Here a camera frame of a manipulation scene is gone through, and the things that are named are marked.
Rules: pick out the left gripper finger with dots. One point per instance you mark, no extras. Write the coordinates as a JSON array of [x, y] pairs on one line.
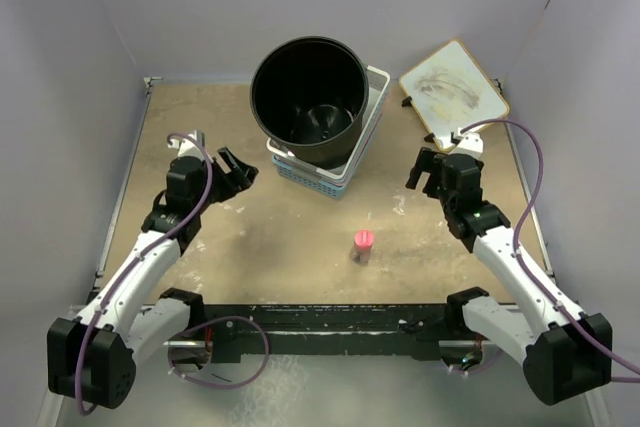
[[238, 171], [229, 184]]

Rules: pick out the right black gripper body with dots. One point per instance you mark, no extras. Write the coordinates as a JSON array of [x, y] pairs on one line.
[[445, 195]]

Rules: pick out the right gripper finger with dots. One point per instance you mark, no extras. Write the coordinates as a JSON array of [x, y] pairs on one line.
[[422, 165], [434, 182]]

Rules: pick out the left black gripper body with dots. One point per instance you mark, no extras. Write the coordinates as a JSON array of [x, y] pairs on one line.
[[218, 183]]

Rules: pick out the white perforated plastic basket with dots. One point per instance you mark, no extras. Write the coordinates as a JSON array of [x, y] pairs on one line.
[[378, 87]]

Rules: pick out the large black plastic container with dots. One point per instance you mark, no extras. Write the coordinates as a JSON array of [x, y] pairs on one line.
[[310, 95]]

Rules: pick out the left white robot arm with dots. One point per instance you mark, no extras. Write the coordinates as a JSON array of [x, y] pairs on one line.
[[93, 357]]

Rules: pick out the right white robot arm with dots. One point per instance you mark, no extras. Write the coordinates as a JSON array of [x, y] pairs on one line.
[[560, 348]]

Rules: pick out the blue perforated plastic basket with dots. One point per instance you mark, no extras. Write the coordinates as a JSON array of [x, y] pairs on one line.
[[329, 183]]

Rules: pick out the pink capped small bottle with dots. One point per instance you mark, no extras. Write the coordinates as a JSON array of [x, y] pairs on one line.
[[362, 246]]

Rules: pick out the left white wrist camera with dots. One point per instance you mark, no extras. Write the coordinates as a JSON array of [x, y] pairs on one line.
[[188, 145]]

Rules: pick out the small whiteboard with wooden frame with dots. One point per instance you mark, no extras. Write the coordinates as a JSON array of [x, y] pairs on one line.
[[449, 91]]

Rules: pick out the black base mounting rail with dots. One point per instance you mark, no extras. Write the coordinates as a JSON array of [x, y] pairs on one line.
[[418, 331]]

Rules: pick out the aluminium table frame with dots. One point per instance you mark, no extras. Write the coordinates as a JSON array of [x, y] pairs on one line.
[[52, 403]]

